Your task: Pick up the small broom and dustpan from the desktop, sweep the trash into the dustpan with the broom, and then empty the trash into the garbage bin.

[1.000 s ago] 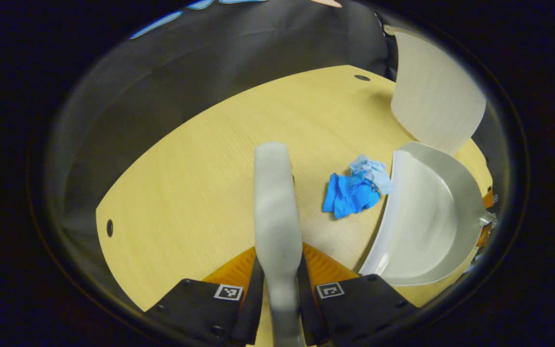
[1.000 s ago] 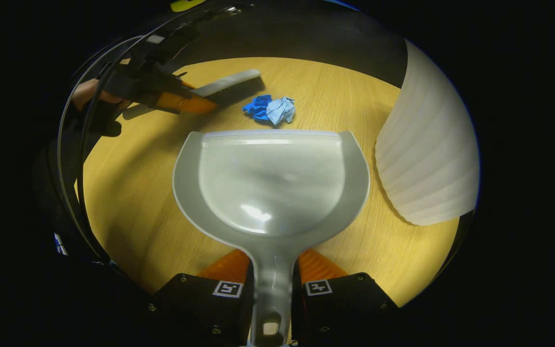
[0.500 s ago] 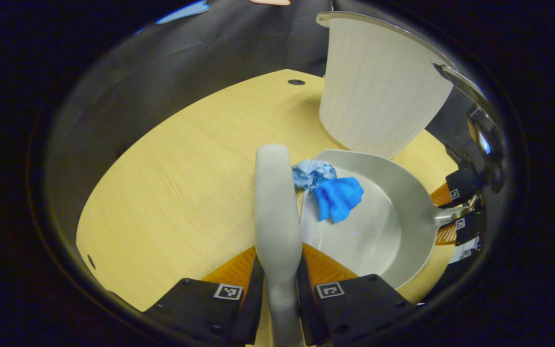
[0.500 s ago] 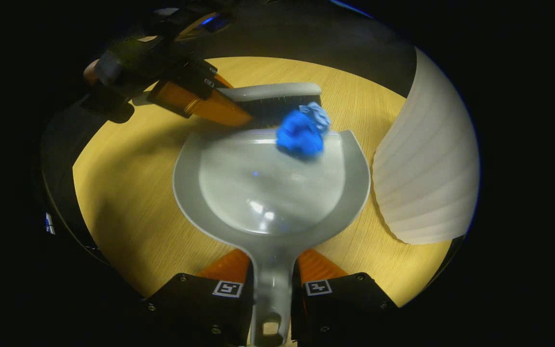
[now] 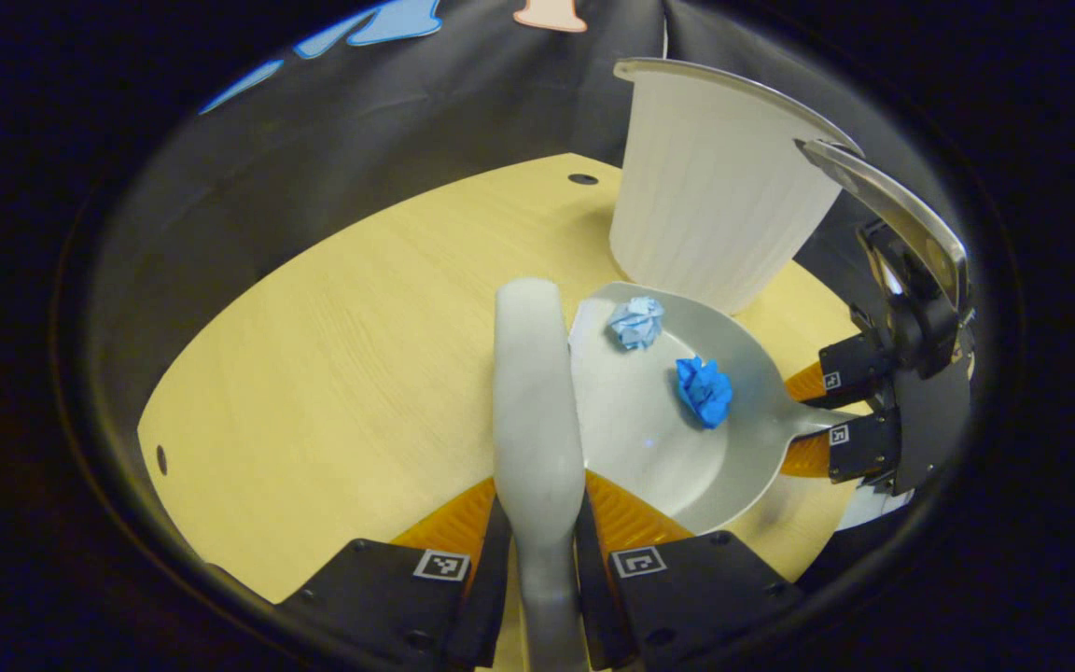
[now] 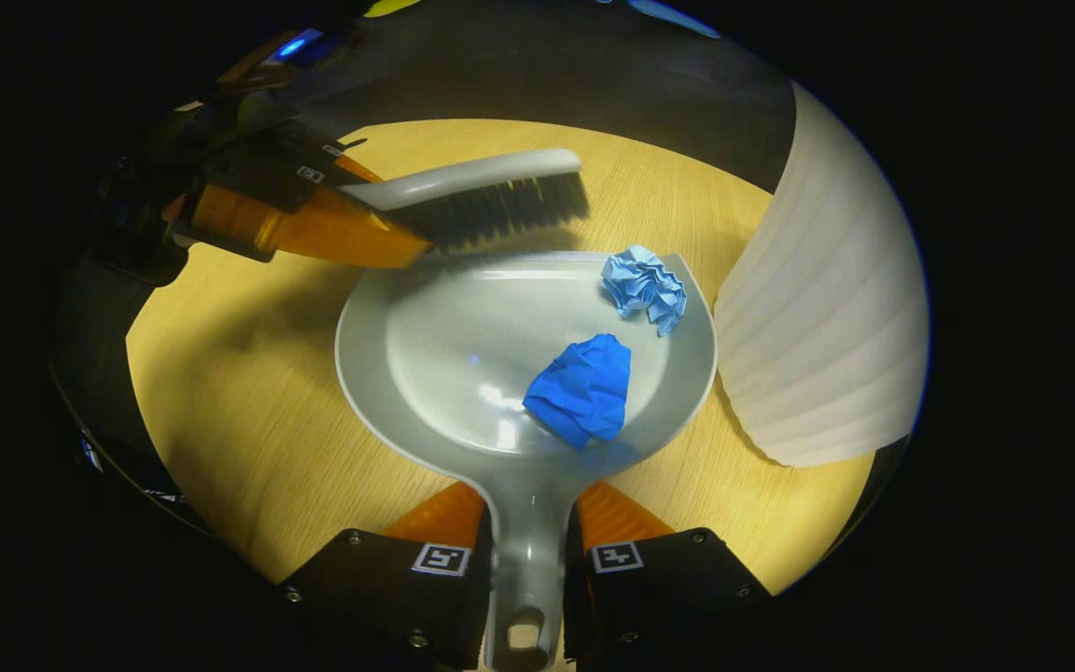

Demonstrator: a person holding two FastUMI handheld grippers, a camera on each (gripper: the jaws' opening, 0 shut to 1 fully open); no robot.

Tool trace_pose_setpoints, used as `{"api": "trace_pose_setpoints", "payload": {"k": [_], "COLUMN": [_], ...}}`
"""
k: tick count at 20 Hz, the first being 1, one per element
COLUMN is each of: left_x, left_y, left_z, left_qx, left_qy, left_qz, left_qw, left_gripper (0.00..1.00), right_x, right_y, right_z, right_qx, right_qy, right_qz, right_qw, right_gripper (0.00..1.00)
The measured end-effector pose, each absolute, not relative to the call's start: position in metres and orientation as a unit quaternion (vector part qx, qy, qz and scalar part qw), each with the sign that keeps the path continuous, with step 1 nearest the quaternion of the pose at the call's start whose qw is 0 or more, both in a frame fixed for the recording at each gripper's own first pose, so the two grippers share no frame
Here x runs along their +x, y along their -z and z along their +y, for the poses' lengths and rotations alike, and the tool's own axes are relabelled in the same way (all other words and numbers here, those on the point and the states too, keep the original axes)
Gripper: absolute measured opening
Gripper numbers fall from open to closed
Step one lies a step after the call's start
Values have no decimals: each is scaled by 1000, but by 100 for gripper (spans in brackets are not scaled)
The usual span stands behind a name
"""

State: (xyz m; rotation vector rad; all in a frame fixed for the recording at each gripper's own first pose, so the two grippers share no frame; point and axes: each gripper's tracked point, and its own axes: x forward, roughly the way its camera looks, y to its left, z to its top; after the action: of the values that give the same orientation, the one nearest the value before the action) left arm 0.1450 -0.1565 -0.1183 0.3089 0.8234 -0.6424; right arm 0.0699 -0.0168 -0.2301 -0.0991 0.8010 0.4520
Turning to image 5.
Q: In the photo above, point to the small white broom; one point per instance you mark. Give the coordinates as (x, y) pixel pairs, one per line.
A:
(537, 420)

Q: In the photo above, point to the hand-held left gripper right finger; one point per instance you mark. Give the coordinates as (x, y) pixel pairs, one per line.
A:
(598, 607)

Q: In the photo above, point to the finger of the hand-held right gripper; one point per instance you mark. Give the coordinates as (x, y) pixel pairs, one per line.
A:
(855, 369)
(864, 448)

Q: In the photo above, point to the white garbage bin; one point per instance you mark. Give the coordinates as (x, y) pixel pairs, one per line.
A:
(715, 205)

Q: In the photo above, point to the white dustpan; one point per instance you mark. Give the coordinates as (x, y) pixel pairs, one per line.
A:
(649, 439)

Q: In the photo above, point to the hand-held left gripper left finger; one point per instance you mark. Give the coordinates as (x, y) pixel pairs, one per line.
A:
(486, 607)

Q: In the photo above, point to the light blue paper ball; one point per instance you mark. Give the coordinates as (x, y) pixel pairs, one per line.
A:
(635, 322)

